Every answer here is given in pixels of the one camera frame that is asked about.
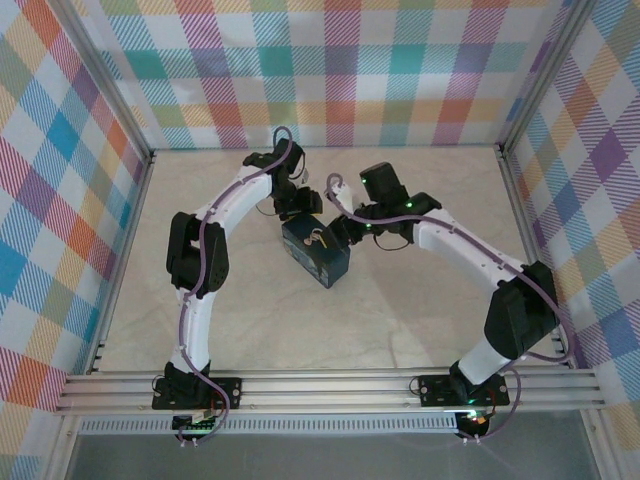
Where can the blue starry night print box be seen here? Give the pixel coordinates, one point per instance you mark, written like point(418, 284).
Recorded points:
point(315, 260)

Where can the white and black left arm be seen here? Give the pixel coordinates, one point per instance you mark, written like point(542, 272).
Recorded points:
point(192, 330)

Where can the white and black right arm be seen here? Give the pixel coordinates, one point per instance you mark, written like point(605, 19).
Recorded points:
point(465, 255)

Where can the small circuit board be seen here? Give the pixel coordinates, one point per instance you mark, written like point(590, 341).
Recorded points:
point(477, 422)
point(192, 425)

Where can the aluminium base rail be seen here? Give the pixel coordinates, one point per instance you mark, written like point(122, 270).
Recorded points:
point(325, 390)

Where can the aluminium side rail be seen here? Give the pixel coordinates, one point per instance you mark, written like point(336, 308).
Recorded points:
point(123, 260)
point(533, 250)

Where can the aluminium frame post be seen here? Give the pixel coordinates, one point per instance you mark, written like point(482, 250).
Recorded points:
point(106, 75)
point(544, 75)

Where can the aluminium frame leg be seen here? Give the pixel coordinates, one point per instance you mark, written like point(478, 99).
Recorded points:
point(598, 450)
point(64, 450)

